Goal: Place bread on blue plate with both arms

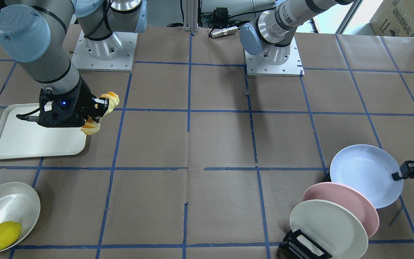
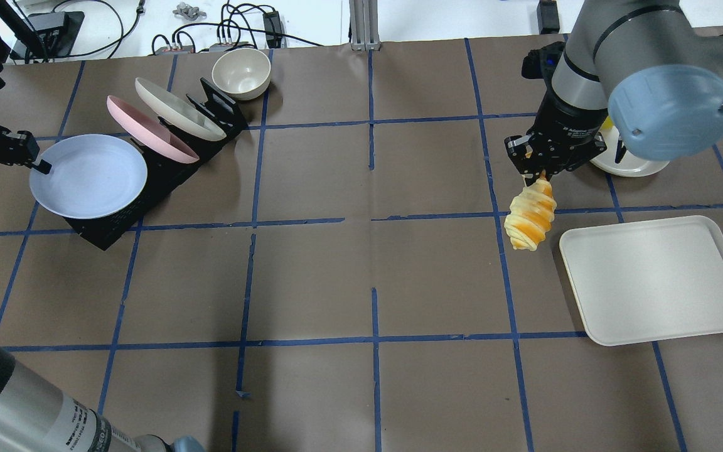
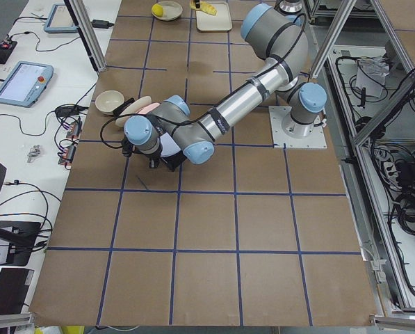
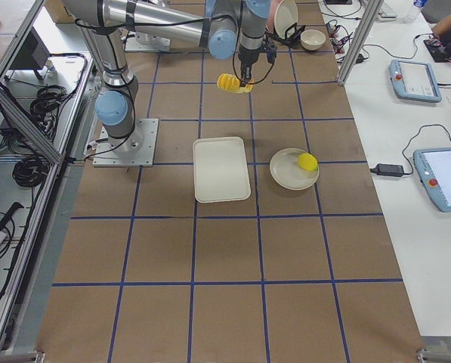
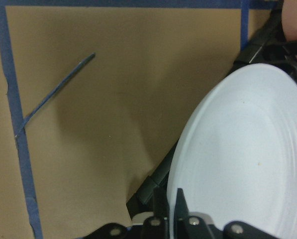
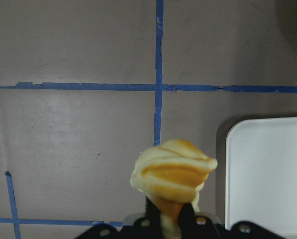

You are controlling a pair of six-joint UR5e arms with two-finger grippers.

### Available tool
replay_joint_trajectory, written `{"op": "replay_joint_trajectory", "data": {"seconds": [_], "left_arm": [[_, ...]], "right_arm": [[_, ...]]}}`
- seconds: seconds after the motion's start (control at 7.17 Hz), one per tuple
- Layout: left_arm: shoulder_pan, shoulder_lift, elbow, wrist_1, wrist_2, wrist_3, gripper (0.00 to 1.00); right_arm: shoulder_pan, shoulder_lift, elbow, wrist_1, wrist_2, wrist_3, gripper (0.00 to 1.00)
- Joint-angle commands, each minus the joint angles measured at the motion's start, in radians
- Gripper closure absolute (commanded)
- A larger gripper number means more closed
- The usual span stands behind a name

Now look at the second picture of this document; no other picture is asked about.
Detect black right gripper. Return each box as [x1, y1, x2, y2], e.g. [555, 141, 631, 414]
[504, 91, 608, 186]

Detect light blue plate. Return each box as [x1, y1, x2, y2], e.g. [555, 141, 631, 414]
[29, 134, 148, 218]

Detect spiral bread roll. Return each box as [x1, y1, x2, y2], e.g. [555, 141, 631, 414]
[504, 172, 557, 251]

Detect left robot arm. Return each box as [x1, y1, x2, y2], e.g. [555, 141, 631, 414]
[0, 64, 203, 451]

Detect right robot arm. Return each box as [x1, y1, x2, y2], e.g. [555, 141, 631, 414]
[504, 1, 723, 186]

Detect pink plate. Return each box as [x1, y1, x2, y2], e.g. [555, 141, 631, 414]
[106, 95, 199, 164]

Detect cream white plate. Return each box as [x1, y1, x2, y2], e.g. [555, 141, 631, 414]
[134, 77, 227, 141]

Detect white shallow bowl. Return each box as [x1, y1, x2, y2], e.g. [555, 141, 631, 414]
[591, 116, 670, 178]

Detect black dish rack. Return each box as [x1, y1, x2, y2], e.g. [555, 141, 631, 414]
[64, 78, 249, 250]

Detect cream rectangular tray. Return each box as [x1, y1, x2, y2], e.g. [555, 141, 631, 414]
[559, 215, 723, 347]

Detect cream round bowl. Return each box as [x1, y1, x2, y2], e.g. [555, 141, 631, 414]
[212, 48, 272, 101]

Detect black power adapter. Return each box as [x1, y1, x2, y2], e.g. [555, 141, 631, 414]
[263, 11, 284, 48]

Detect aluminium frame post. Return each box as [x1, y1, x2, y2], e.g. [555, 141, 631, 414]
[349, 0, 381, 51]

